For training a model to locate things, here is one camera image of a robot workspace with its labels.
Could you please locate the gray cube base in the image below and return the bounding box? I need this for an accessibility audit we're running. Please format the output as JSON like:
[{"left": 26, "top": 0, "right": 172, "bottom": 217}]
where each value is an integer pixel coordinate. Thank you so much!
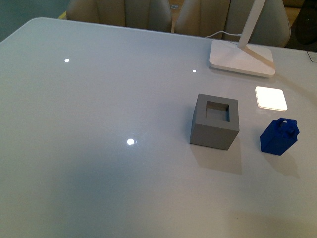
[{"left": 190, "top": 94, "right": 240, "bottom": 150}]

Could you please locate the beige chair left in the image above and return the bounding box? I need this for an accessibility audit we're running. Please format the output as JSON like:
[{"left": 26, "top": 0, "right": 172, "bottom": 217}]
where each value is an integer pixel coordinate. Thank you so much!
[{"left": 66, "top": 0, "right": 172, "bottom": 32}]

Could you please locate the beige chair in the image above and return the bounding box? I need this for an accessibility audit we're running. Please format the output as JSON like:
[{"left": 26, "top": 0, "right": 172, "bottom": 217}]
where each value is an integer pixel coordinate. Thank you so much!
[
  {"left": 66, "top": 0, "right": 172, "bottom": 32},
  {"left": 174, "top": 0, "right": 291, "bottom": 47}
]

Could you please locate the beige chair right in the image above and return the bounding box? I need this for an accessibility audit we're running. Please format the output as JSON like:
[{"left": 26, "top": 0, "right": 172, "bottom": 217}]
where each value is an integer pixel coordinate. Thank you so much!
[{"left": 174, "top": 0, "right": 291, "bottom": 47}]

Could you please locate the white desk lamp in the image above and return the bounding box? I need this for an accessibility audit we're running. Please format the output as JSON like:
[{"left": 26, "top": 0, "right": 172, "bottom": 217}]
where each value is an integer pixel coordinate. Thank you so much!
[{"left": 209, "top": 0, "right": 275, "bottom": 78}]

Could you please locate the black object at right edge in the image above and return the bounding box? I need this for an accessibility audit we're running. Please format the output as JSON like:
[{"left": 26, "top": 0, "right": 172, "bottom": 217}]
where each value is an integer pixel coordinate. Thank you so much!
[{"left": 295, "top": 0, "right": 317, "bottom": 45}]

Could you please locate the white lamp cable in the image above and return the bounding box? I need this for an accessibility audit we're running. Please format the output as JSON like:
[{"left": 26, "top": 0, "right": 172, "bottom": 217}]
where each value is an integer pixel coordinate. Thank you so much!
[{"left": 205, "top": 31, "right": 243, "bottom": 39}]

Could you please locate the blue part with handle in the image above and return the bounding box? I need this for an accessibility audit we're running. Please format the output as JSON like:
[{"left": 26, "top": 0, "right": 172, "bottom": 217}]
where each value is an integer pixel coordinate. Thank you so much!
[{"left": 260, "top": 118, "right": 300, "bottom": 156}]

